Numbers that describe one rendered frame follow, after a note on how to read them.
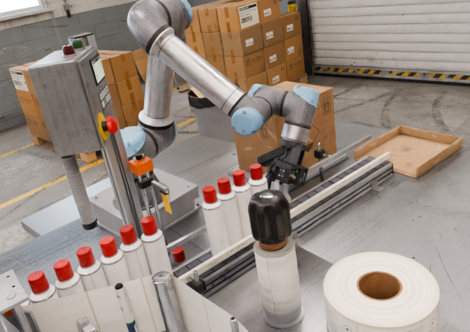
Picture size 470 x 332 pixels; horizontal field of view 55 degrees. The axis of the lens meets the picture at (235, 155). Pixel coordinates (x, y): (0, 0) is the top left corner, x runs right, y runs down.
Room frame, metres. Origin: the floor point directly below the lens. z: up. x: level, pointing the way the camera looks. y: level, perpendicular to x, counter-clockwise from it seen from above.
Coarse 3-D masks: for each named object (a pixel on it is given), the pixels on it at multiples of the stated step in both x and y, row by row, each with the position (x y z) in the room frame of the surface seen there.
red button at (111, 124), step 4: (108, 116) 0.91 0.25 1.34; (112, 116) 0.91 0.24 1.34; (108, 120) 0.90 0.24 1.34; (112, 120) 0.90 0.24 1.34; (116, 120) 0.91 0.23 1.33; (104, 124) 0.90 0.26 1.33; (108, 124) 0.89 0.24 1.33; (112, 124) 0.89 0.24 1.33; (116, 124) 0.90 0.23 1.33; (104, 128) 0.90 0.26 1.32; (108, 128) 0.89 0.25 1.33; (112, 128) 0.89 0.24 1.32; (116, 128) 0.90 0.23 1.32; (112, 132) 0.89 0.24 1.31
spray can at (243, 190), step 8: (240, 176) 1.07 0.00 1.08; (240, 184) 1.07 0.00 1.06; (248, 184) 1.08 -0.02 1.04; (240, 192) 1.06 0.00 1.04; (248, 192) 1.06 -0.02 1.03; (240, 200) 1.06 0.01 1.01; (248, 200) 1.06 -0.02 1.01; (240, 208) 1.06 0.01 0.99; (240, 216) 1.06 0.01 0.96; (248, 216) 1.06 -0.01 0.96; (248, 224) 1.06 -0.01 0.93; (248, 232) 1.06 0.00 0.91
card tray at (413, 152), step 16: (400, 128) 1.71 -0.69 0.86; (368, 144) 1.59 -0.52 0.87; (384, 144) 1.63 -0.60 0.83; (400, 144) 1.61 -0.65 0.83; (416, 144) 1.58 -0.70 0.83; (432, 144) 1.56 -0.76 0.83; (448, 144) 1.54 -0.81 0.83; (400, 160) 1.47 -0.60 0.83; (416, 160) 1.45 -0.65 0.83; (432, 160) 1.38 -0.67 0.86; (416, 176) 1.33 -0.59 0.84
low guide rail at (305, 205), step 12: (384, 156) 1.37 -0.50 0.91; (360, 168) 1.31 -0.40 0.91; (348, 180) 1.26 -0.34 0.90; (324, 192) 1.19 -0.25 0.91; (300, 204) 1.15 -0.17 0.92; (312, 204) 1.16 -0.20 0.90; (240, 240) 1.02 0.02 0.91; (252, 240) 1.03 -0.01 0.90; (228, 252) 0.98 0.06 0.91; (204, 264) 0.94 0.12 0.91; (216, 264) 0.96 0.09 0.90; (180, 276) 0.91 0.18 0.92; (192, 276) 0.91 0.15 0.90
